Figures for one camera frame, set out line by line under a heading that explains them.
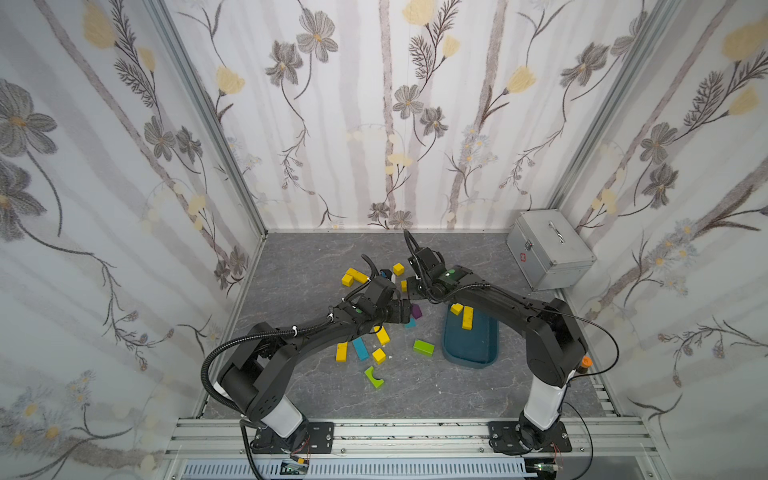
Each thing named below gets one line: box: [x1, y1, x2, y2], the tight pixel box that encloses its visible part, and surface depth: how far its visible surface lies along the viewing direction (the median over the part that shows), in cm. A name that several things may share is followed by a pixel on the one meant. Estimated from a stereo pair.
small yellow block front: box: [372, 348, 387, 365], surface depth 88 cm
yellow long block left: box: [336, 342, 349, 363], surface depth 90 cm
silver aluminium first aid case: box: [506, 208, 597, 291], surface depth 100 cm
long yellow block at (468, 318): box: [461, 305, 474, 331], surface depth 95 cm
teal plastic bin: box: [442, 303, 500, 369], surface depth 92 cm
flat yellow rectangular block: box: [376, 326, 391, 345], surface depth 92 cm
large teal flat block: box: [352, 337, 370, 361], surface depth 90 cm
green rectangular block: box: [413, 339, 435, 357], surface depth 90 cm
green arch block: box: [364, 366, 385, 388], surface depth 84 cm
